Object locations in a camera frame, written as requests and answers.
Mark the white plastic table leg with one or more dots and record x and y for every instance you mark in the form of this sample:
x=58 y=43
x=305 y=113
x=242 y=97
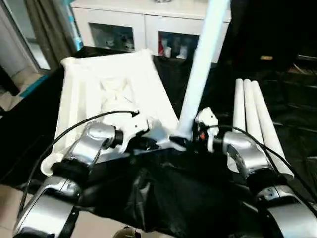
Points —
x=239 y=106
x=252 y=111
x=203 y=62
x=267 y=129

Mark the white plastic table top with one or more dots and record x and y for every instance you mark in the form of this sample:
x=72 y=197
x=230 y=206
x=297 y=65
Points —
x=99 y=74

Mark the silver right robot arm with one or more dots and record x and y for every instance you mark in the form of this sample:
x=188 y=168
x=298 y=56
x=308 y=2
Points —
x=252 y=156

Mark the black plastic mat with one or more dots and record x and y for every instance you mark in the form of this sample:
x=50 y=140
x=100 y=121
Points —
x=173 y=186

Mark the black box with yellow label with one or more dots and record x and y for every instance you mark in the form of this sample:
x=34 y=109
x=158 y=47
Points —
x=260 y=32

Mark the white glass-door cabinet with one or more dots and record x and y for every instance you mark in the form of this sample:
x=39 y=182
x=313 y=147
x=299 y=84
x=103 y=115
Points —
x=119 y=15

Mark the light blue patterned strip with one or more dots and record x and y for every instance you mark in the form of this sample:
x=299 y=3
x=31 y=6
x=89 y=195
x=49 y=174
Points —
x=74 y=27

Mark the grey-brown curtain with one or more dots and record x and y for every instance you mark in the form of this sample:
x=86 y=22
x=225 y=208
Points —
x=49 y=29

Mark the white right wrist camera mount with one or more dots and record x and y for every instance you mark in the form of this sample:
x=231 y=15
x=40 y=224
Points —
x=208 y=121

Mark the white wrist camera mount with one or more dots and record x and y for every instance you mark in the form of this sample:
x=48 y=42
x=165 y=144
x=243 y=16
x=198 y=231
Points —
x=133 y=126
x=208 y=121

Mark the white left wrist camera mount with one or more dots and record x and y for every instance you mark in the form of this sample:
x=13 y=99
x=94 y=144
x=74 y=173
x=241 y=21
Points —
x=133 y=126

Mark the teal plastic frame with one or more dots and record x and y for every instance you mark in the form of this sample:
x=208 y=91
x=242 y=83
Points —
x=34 y=85

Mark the dark metal rail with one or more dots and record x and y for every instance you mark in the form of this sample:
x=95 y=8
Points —
x=307 y=57

